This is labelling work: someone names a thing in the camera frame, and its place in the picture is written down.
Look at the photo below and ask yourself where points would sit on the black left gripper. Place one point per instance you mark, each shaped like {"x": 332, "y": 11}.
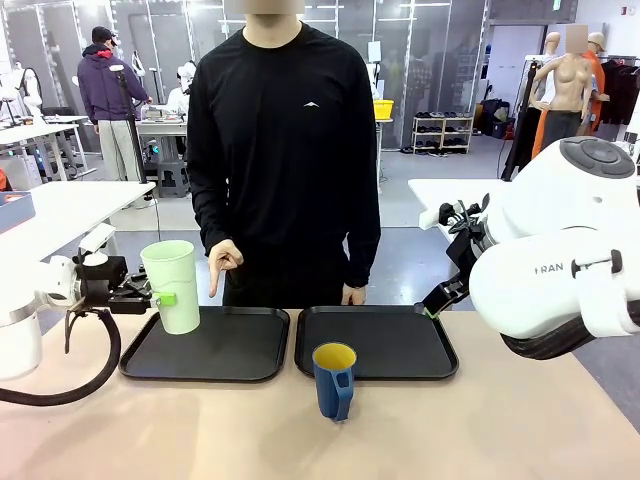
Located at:
{"x": 102, "y": 280}

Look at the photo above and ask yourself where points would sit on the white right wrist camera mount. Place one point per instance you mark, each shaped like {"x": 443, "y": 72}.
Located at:
{"x": 432, "y": 215}

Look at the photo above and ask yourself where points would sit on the rack of dark clothes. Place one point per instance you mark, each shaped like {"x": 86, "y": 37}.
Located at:
{"x": 620, "y": 90}

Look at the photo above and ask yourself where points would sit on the bare mannequin with grey trousers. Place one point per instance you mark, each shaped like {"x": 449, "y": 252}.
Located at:
{"x": 567, "y": 95}

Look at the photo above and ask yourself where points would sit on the person in black shirt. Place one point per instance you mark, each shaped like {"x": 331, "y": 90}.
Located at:
{"x": 285, "y": 150}

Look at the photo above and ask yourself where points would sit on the black plastic tray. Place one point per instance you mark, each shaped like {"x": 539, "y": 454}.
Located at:
{"x": 225, "y": 350}
{"x": 390, "y": 340}

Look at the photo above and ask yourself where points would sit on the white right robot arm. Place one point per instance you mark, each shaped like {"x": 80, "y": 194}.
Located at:
{"x": 550, "y": 250}

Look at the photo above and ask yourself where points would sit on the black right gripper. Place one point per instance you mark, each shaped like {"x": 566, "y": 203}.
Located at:
{"x": 467, "y": 252}

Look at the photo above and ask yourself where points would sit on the white background desk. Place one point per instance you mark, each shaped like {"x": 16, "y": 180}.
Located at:
{"x": 35, "y": 132}

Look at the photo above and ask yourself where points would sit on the person's left forearm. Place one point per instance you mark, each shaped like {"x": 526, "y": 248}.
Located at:
{"x": 364, "y": 255}

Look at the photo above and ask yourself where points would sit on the grey step stool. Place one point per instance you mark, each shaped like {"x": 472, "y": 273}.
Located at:
{"x": 174, "y": 180}

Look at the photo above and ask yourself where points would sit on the black tripod pole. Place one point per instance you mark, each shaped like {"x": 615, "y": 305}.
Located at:
{"x": 132, "y": 125}

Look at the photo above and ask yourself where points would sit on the blue box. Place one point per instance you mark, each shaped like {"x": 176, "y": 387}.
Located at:
{"x": 15, "y": 207}

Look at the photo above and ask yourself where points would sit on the person's left hand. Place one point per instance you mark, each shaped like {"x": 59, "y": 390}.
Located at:
{"x": 354, "y": 295}

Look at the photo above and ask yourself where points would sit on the person in purple jacket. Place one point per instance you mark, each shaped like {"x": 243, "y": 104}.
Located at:
{"x": 107, "y": 90}

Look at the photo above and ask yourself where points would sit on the blue mug yellow inside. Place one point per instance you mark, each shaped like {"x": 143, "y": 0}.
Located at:
{"x": 330, "y": 390}

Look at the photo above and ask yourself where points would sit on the person's right hand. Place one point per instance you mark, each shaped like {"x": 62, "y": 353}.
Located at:
{"x": 225, "y": 260}

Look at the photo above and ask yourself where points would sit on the wooden shoe rack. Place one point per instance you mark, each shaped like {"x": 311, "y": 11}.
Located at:
{"x": 442, "y": 134}

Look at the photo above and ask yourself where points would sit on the mannequin in orange clothes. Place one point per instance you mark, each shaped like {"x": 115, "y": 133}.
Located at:
{"x": 597, "y": 75}

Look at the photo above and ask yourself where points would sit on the pale green plastic cup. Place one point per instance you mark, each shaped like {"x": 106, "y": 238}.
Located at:
{"x": 175, "y": 290}

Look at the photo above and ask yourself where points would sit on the person in white clothes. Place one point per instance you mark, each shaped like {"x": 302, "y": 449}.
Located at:
{"x": 181, "y": 97}

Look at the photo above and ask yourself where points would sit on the yellow plastic basket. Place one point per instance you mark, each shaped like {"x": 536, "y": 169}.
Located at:
{"x": 383, "y": 110}

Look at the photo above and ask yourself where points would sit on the person's right forearm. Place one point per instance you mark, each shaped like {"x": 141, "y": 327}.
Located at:
{"x": 215, "y": 220}

